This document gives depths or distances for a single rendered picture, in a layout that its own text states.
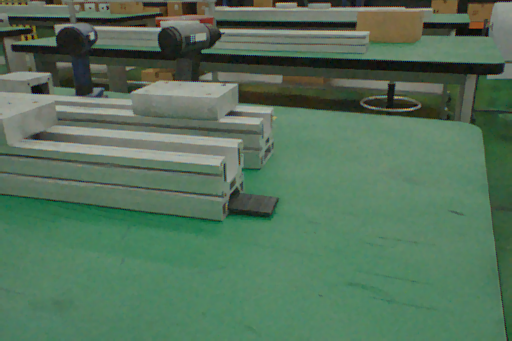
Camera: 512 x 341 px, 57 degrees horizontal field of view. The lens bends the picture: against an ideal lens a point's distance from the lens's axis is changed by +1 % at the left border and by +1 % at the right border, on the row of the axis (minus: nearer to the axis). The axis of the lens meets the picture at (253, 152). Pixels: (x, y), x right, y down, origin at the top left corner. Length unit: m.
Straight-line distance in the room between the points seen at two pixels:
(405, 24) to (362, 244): 2.03
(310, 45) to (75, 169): 1.62
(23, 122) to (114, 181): 0.18
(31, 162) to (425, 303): 0.55
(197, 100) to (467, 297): 0.49
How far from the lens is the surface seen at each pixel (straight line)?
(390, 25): 2.56
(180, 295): 0.50
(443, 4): 10.00
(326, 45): 2.16
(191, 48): 1.02
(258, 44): 2.25
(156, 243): 0.60
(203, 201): 0.62
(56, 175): 0.73
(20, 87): 1.23
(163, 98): 0.81
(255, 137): 0.77
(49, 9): 6.16
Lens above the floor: 1.08
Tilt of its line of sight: 20 degrees down
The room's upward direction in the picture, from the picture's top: 1 degrees counter-clockwise
